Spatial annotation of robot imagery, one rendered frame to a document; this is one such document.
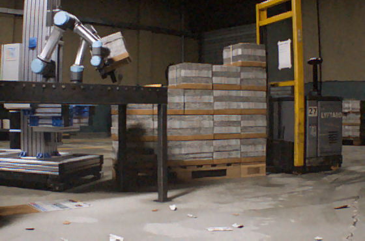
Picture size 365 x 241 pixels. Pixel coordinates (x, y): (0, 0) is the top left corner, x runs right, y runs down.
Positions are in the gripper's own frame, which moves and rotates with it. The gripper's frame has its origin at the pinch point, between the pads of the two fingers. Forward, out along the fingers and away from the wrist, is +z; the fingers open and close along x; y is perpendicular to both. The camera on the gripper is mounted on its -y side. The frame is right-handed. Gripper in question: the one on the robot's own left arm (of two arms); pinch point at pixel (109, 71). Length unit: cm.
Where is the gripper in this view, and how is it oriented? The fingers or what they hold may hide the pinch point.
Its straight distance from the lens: 400.1
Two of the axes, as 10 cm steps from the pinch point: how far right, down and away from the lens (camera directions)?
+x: 9.3, -3.6, 0.5
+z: 0.4, -0.2, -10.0
